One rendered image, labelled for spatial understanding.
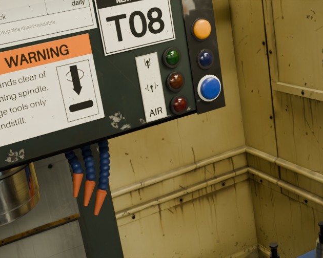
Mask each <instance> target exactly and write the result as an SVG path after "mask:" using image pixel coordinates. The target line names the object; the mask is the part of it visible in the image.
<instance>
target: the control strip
mask: <svg viewBox="0 0 323 258"><path fill-rule="evenodd" d="M181 5H182V10H183V17H184V24H185V31H186V38H187V45H188V52H189V59H190V66H191V73H192V80H193V87H194V95H195V102H196V109H197V114H198V115H199V114H202V113H205V112H209V111H212V110H215V109H219V108H222V107H225V106H226V104H225V96H224V88H223V80H222V75H221V67H220V59H219V51H218V43H217V35H216V27H215V19H214V11H213V3H212V0H181ZM201 19H204V20H206V21H208V22H209V24H210V26H211V32H210V34H209V36H208V37H207V38H205V39H199V38H197V37H196V36H195V34H194V30H193V29H194V25H195V23H196V22H197V21H198V20H201ZM171 50H175V51H177V52H178V53H179V61H178V63H177V64H175V65H170V64H168V63H167V61H166V55H167V53H168V52H169V51H171ZM203 52H209V53H210V54H211V55H212V62H211V64H210V65H209V66H207V67H204V66H202V65H201V64H200V61H199V58H200V56H201V54H202V53H203ZM180 62H181V52H180V50H179V49H178V48H176V47H169V48H167V49H166V50H165V51H164V53H163V63H164V64H165V66H167V67H169V68H175V67H177V66H178V65H179V64H180ZM175 74H179V75H180V76H181V77H182V78H183V84H182V86H181V87H180V88H179V89H174V88H172V87H171V86H170V79H171V77H172V76H173V75H175ZM208 77H213V78H216V79H217V80H218V81H219V83H220V92H219V94H218V96H217V97H216V98H214V99H211V100H209V99H206V98H204V97H203V96H202V95H201V92H200V86H201V83H202V82H203V81H204V80H205V79H206V78H208ZM166 84H167V87H168V89H169V90H171V91H173V92H178V91H180V90H181V89H182V88H183V87H184V85H185V77H184V75H183V74H182V73H181V72H179V71H174V72H171V73H170V74H169V75H168V77H167V80H166ZM177 98H183V99H184V100H185V101H186V103H187V106H186V108H185V110H184V111H182V112H177V111H175V109H174V107H173V105H174V102H175V100H176V99H177ZM188 106H189V102H188V100H187V98H186V97H185V96H184V95H176V96H174V97H173V98H172V100H171V102H170V109H171V111H172V112H173V113H174V114H176V115H181V114H183V113H185V112H186V110H187V109H188Z"/></svg>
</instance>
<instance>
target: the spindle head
mask: <svg viewBox="0 0 323 258"><path fill-rule="evenodd" d="M92 3H93V9H94V14H95V19H96V24H97V28H93V29H89V30H84V31H79V32H74V33H70V34H65V35H60V36H56V37H50V38H46V39H41V40H37V41H32V42H27V43H24V44H19V45H14V46H9V47H5V48H0V52H5V51H10V50H14V49H19V48H23V47H28V46H33V45H38V44H42V43H46V42H50V41H55V40H59V39H64V38H69V37H74V36H78V35H83V34H87V33H88V35H89V40H90V45H91V51H92V56H93V61H94V66H95V71H96V77H97V82H98V87H99V92H100V97H101V100H102V106H103V111H104V116H105V117H103V118H99V119H96V120H92V121H89V122H85V123H82V124H78V125H75V126H71V127H68V128H64V129H61V130H58V131H54V132H50V133H47V134H43V135H40V136H36V137H33V138H29V139H25V140H22V141H18V142H14V143H11V144H7V145H4V146H0V172H2V171H5V170H9V169H12V168H15V167H19V166H22V165H25V164H29V163H32V162H35V161H39V160H42V159H46V158H49V157H52V156H56V155H59V154H62V153H66V152H69V151H72V150H75V149H78V148H81V147H85V146H88V145H91V144H95V143H99V142H102V141H105V140H109V139H112V138H115V137H118V136H122V135H125V134H128V133H132V132H135V131H139V130H142V129H145V128H148V127H151V126H155V125H158V124H161V123H165V122H168V121H171V120H175V119H178V118H181V117H185V116H188V115H192V114H195V113H197V109H196V102H195V95H194V87H193V80H192V73H191V66H190V59H189V52H188V45H187V38H186V31H185V24H184V18H183V11H182V6H181V0H170V6H171V13H172V20H173V27H174V34H175V39H173V40H169V41H165V42H160V43H157V44H153V45H149V46H145V47H140V48H136V49H132V50H128V51H123V52H119V53H115V54H110V55H106V56H105V54H104V49H103V43H102V38H101V34H100V29H99V24H98V19H97V13H96V8H95V2H94V0H92ZM169 47H176V48H178V49H179V50H180V52H181V62H180V64H179V65H178V66H177V67H175V68H169V67H167V66H165V64H164V63H163V53H164V51H165V50H166V49H167V48H169ZM156 52H157V58H158V64H159V70H160V76H161V83H162V87H163V94H164V100H165V106H166V112H167V117H164V118H160V119H157V120H154V121H150V122H146V116H145V111H144V105H143V99H142V93H141V89H140V84H139V77H138V72H137V66H136V60H135V58H136V57H139V56H143V55H147V54H152V53H156ZM174 71H179V72H181V73H182V74H183V75H184V77H185V85H184V87H183V88H182V89H181V90H180V91H178V92H173V91H171V90H169V89H168V87H167V84H166V80H167V77H168V75H169V74H170V73H171V72H174ZM176 95H184V96H185V97H186V98H187V100H188V102H189V106H188V109H187V110H186V112H185V113H183V114H181V115H176V114H174V113H173V112H172V111H171V109H170V102H171V100H172V98H173V97H174V96H176Z"/></svg>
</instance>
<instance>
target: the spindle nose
mask: <svg viewBox="0 0 323 258"><path fill-rule="evenodd" d="M40 197H41V196H40V192H39V182H38V178H37V174H36V170H35V166H34V162H32V163H29V164H25V165H22V166H19V167H15V168H12V169H9V170H5V171H2V172H0V226H3V225H6V224H8V223H11V222H13V221H15V220H17V219H19V218H21V217H22V216H24V215H25V214H27V213H28V212H30V211H31V210H32V209H33V208H34V207H35V206H36V204H37V203H38V202H39V200H40Z"/></svg>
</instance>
